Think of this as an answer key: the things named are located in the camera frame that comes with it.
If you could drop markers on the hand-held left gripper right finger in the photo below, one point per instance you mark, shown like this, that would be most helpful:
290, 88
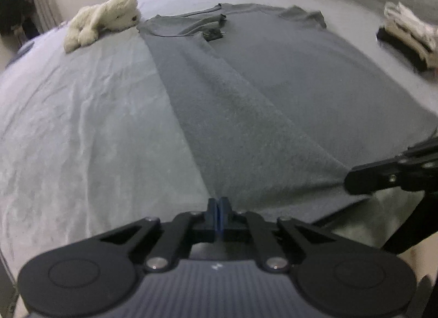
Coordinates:
223, 215

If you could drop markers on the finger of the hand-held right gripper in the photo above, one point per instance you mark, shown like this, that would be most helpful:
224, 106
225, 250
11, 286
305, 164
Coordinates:
369, 176

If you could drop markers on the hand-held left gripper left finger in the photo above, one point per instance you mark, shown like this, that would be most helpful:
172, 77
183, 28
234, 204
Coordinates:
214, 215

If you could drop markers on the grey t-shirt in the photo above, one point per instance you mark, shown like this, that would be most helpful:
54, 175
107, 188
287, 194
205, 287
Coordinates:
273, 81

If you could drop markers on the dark clothes pile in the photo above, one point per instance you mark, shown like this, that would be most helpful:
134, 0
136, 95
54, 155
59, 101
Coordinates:
13, 10

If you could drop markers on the black folded garment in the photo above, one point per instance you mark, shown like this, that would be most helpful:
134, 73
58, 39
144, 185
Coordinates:
400, 47

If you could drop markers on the bed with grey sheet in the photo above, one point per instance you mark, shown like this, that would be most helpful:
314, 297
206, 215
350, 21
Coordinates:
85, 116

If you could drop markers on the white plush dog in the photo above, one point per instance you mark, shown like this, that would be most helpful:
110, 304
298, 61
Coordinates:
109, 13

